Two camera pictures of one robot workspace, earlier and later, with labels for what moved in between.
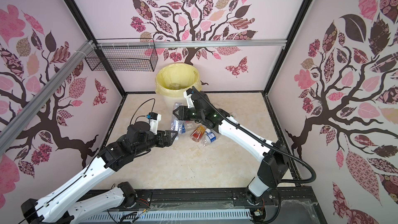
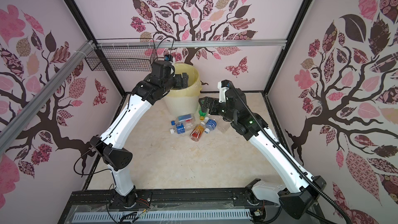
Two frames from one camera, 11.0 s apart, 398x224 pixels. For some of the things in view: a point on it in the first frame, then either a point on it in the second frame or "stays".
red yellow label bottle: [197, 133] stays
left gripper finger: [169, 137] to [184, 80]
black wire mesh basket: [139, 54] stays
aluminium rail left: [11, 128] stays
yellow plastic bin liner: [173, 80] stays
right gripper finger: [182, 112] to [213, 106]
